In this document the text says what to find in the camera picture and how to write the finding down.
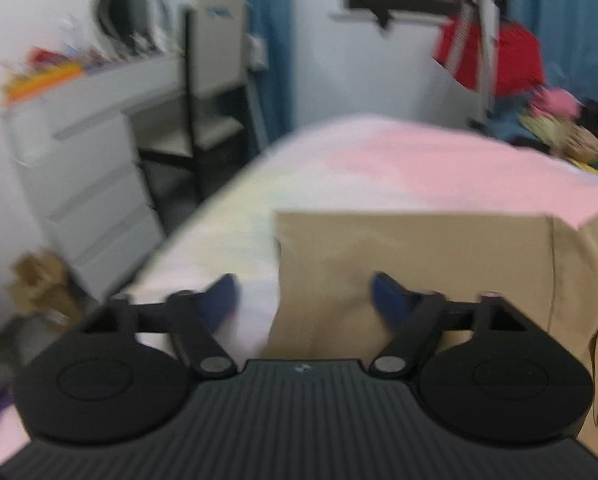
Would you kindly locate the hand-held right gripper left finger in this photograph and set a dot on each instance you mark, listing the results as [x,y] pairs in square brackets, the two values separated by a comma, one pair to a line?
[222,296]

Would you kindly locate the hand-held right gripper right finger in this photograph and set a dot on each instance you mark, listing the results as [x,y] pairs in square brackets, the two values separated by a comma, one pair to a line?
[388,297]

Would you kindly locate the tan pants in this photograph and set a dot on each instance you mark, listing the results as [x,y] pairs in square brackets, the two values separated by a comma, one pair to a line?
[429,280]

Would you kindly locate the pile of colourful clothes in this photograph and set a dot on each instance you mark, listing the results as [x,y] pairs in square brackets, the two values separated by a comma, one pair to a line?
[569,130]

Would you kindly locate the white clothes rack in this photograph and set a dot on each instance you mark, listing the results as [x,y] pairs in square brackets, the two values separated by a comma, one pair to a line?
[479,50]

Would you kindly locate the bed with pink sheet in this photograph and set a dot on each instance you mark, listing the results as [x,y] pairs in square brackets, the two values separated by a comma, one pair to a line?
[379,160]

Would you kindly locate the brown cardboard box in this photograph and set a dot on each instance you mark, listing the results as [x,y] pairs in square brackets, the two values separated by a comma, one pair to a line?
[41,285]

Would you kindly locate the white drawer desk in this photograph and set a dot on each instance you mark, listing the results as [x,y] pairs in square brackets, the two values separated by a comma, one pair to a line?
[89,160]

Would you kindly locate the black and grey chair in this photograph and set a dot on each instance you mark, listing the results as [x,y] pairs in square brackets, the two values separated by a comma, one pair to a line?
[204,90]

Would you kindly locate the blue curtain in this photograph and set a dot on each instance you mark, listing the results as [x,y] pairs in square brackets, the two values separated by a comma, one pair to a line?
[251,35]
[564,15]

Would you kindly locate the red bag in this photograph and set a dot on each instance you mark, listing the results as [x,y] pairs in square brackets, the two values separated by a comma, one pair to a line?
[509,60]

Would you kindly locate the colourful clutter on desk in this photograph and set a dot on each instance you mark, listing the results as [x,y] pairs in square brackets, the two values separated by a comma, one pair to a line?
[49,67]

